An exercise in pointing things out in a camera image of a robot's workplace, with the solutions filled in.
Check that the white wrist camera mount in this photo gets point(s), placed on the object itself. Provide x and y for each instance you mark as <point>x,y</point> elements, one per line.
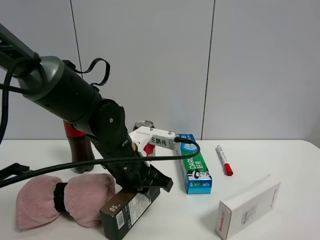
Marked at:
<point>153,136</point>

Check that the pink rolled towel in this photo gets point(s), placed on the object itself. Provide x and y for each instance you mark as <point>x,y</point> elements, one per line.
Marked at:
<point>44,198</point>

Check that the white Snowhite box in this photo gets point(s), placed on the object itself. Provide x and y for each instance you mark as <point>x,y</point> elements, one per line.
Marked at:
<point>241,209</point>

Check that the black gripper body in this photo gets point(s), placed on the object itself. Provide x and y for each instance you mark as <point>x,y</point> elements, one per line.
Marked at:
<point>129,175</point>

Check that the dark brown cardboard box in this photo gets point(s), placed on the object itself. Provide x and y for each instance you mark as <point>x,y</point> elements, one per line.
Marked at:
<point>120,214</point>

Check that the green blue toothpaste box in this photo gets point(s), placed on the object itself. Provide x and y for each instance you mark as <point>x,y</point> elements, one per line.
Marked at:
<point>196,175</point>

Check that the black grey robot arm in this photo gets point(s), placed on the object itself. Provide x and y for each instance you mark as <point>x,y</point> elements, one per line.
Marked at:
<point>56,86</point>

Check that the cola bottle yellow cap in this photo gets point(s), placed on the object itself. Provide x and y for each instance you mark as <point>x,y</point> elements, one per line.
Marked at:
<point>80,145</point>

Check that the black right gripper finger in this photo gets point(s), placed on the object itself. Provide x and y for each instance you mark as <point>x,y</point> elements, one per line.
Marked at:
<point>163,181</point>

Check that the red whiteboard marker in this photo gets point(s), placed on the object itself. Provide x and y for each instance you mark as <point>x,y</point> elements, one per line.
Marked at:
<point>224,161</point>

